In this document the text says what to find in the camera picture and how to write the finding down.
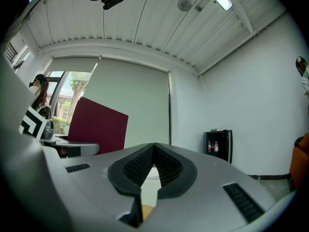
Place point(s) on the maroon partition panel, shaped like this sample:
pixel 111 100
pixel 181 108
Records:
pixel 96 127

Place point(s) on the black metal grille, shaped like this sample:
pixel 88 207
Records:
pixel 9 52

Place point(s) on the grey roller blind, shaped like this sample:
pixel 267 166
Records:
pixel 135 100
pixel 72 65

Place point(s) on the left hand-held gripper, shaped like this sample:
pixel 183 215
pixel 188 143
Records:
pixel 32 124

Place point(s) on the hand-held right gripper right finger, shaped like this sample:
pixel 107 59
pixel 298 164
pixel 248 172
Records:
pixel 212 178

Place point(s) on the dark drink bottle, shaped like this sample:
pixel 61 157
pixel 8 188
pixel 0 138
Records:
pixel 212 146

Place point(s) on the dark red book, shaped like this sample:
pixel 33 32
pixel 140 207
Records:
pixel 63 151

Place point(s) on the tan flat box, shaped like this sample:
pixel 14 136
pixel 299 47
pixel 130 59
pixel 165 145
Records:
pixel 216 129

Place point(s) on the black mini fridge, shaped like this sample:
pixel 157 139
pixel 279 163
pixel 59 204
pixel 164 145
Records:
pixel 217 135

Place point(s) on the small ceiling sensor box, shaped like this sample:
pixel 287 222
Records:
pixel 198 8

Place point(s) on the black-framed side window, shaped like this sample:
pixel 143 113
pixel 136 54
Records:
pixel 20 64

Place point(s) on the white flower-shaped cushion seat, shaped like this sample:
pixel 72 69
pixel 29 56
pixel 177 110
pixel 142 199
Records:
pixel 150 187

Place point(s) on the round ceiling smoke detector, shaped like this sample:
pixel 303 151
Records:
pixel 184 4

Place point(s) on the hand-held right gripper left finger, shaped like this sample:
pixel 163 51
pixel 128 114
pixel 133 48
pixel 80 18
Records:
pixel 96 178

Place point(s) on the orange bag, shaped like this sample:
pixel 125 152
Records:
pixel 300 163

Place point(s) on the white label bottle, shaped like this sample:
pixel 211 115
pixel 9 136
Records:
pixel 216 146

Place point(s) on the red drink bottle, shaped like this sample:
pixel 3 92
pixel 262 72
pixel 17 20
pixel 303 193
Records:
pixel 209 147

